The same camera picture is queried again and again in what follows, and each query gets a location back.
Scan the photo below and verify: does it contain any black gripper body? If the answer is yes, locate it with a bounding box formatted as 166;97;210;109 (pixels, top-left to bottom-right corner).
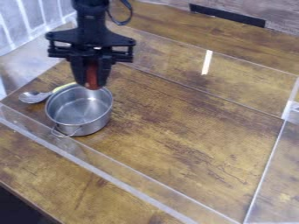
45;28;136;63

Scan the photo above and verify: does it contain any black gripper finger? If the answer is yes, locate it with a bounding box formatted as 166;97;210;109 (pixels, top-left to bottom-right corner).
69;56;86;86
97;55;113;87

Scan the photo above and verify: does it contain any red plush mushroom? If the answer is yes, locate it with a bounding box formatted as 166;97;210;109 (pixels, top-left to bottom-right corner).
85;61;99;90

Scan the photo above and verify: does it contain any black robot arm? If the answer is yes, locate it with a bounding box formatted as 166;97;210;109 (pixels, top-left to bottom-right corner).
45;0;136;90

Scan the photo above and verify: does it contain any silver metal pot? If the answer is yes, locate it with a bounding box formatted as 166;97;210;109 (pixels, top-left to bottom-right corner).
43;84;113;137

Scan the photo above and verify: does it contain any black bar in background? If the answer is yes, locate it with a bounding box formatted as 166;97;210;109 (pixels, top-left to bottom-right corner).
189;3;266;28

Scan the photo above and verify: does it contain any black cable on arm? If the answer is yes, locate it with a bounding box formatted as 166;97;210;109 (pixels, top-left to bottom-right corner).
105;0;134;26

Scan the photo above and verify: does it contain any spoon with yellow-green handle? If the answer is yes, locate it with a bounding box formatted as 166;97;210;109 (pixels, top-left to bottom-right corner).
18;82;73;104

